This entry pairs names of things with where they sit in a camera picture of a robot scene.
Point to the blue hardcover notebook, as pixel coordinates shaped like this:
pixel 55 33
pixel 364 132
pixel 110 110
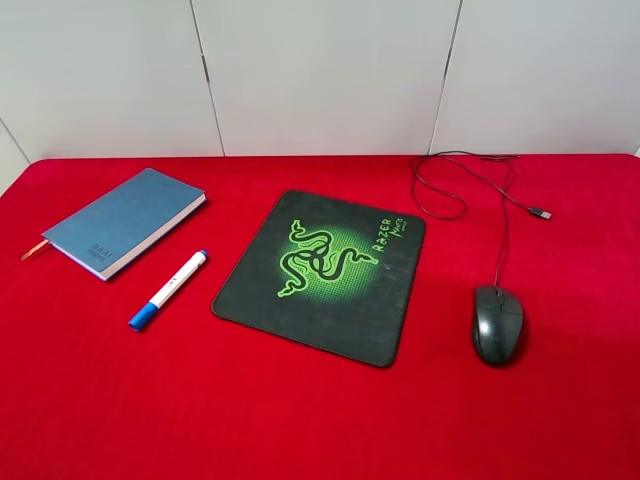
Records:
pixel 112 231

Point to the red velvet tablecloth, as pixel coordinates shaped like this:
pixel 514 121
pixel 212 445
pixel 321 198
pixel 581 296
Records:
pixel 191 396

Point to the black wired computer mouse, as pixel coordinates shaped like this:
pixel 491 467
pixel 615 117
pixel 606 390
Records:
pixel 497 324

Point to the white marker blue cap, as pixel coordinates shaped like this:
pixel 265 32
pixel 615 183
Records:
pixel 140 320

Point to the black green Razer mousepad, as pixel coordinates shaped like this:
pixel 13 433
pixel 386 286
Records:
pixel 329 274

